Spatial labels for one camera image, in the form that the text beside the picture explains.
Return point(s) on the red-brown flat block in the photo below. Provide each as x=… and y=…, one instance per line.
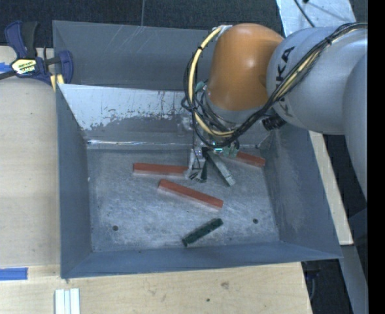
x=190, y=195
x=252, y=159
x=159, y=169

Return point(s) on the black cylinder on white bracket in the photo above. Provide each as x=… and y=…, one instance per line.
x=272, y=123

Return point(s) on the dark green flat block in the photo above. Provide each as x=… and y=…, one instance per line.
x=202, y=231

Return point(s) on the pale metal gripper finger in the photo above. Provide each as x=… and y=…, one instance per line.
x=223, y=172
x=193, y=165

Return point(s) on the grey metal bin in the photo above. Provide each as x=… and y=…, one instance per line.
x=179, y=214

